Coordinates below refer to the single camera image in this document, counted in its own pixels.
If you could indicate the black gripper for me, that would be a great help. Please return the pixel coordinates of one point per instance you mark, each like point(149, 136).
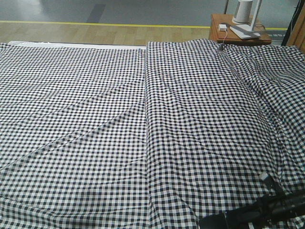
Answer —
point(249, 217)

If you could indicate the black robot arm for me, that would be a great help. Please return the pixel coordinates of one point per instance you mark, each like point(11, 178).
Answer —
point(284, 207)

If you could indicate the white desk lamp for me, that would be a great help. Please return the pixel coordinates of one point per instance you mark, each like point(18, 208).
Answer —
point(247, 30)

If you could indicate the black white checkered blanket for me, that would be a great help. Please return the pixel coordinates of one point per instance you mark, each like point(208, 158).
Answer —
point(217, 117)

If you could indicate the wooden bedside table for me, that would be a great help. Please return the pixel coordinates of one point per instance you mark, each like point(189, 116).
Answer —
point(231, 38)

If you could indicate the black white checkered bedsheet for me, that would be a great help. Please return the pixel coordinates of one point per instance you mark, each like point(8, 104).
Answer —
point(72, 139)

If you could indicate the white charger adapter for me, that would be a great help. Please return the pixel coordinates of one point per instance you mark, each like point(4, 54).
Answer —
point(222, 27)

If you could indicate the white cylindrical speaker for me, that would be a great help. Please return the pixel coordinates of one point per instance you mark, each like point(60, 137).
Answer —
point(242, 12)

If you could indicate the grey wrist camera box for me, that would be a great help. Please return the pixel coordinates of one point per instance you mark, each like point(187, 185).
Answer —
point(267, 180)

